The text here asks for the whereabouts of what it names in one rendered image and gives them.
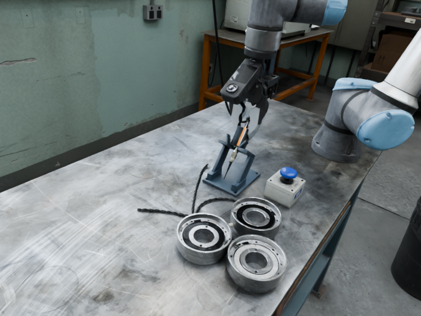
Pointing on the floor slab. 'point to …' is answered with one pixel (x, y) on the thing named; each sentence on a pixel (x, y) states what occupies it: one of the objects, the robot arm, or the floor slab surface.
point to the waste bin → (410, 256)
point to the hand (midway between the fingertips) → (242, 133)
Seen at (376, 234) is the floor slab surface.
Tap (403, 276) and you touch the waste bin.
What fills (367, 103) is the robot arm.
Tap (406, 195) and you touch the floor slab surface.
